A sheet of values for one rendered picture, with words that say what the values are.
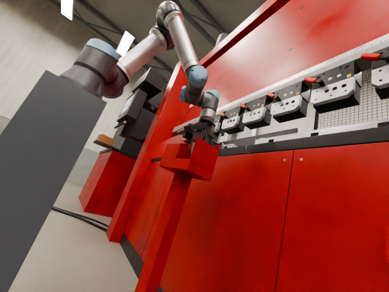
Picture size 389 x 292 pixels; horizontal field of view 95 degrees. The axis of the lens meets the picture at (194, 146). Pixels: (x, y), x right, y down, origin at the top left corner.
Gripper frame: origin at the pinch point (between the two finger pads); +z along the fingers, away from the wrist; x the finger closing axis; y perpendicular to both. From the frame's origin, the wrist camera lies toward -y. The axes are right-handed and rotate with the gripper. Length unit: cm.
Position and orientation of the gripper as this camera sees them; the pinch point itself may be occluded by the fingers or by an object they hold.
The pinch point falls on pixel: (194, 158)
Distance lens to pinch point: 80.5
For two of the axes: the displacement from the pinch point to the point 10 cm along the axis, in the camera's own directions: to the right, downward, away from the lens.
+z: -2.4, 9.4, -2.5
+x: -7.0, 0.1, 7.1
